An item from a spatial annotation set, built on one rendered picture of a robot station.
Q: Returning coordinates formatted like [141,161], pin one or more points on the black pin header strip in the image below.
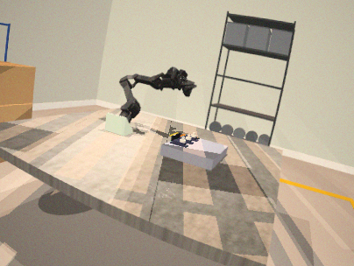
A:
[176,136]

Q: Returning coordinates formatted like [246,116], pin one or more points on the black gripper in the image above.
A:
[181,82]

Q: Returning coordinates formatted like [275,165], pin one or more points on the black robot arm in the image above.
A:
[155,82]

